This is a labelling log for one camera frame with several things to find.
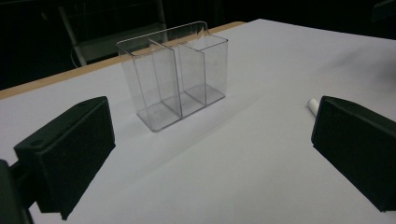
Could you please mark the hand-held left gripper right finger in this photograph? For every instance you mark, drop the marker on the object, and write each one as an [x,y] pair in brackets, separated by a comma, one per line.
[358,146]

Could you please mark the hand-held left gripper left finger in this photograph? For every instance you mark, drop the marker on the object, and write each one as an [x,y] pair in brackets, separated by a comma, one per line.
[71,149]

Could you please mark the white marker pen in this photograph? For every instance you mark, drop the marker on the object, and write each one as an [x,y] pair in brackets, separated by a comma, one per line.
[313,106]

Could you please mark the clear plastic divided organizer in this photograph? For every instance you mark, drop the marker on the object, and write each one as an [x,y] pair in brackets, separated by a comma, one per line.
[174,81]

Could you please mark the metal stand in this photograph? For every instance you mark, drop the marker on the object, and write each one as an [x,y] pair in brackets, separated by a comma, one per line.
[102,40]

